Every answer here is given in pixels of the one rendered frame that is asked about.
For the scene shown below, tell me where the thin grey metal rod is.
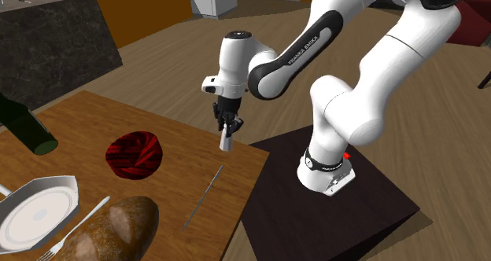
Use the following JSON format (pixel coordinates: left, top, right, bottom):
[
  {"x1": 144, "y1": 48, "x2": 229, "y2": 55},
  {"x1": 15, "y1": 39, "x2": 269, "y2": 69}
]
[{"x1": 180, "y1": 164, "x2": 224, "y2": 233}]

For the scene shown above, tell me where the silver fork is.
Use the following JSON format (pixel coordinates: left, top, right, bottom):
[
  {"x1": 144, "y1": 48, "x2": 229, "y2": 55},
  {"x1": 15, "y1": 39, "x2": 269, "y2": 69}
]
[{"x1": 36, "y1": 195, "x2": 112, "y2": 261}]

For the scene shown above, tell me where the brown wooden table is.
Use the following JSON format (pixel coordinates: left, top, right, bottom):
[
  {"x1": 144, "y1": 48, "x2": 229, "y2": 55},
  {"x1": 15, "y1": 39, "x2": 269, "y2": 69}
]
[{"x1": 0, "y1": 90, "x2": 270, "y2": 261}]

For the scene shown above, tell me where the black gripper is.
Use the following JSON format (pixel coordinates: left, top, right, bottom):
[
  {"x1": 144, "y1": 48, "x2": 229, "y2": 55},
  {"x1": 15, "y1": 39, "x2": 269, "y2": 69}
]
[{"x1": 212, "y1": 96, "x2": 245, "y2": 153}]

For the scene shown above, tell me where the red black striped ball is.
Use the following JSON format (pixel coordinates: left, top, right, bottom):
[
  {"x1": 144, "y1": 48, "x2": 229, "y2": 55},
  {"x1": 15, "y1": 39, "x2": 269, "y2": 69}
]
[{"x1": 105, "y1": 130, "x2": 164, "y2": 181}]

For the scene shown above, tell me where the dark red sofa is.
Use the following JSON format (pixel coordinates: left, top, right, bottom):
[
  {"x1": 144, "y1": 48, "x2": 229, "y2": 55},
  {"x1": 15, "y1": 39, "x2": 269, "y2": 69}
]
[{"x1": 446, "y1": 0, "x2": 491, "y2": 49}]

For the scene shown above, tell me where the brown bread loaf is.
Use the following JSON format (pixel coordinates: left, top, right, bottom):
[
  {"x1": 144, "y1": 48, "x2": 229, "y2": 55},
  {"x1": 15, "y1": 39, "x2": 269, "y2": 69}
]
[{"x1": 51, "y1": 195, "x2": 161, "y2": 261}]

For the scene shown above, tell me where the dark robot stand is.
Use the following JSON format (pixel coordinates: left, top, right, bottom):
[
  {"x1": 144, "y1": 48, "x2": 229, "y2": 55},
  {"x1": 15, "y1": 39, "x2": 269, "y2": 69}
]
[{"x1": 240, "y1": 125, "x2": 421, "y2": 261}]

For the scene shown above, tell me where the dark green bottle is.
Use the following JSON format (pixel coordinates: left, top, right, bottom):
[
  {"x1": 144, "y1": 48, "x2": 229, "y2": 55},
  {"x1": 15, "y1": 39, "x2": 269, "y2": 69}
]
[{"x1": 0, "y1": 93, "x2": 59, "y2": 156}]

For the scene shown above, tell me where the white octagonal pan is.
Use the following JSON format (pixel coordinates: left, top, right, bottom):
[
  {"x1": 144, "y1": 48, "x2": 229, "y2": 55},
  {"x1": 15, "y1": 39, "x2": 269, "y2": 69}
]
[{"x1": 0, "y1": 175, "x2": 80, "y2": 254}]

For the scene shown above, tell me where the dark marble counter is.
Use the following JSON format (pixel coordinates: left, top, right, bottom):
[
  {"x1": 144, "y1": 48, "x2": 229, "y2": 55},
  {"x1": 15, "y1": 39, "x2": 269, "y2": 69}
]
[{"x1": 0, "y1": 0, "x2": 124, "y2": 112}]

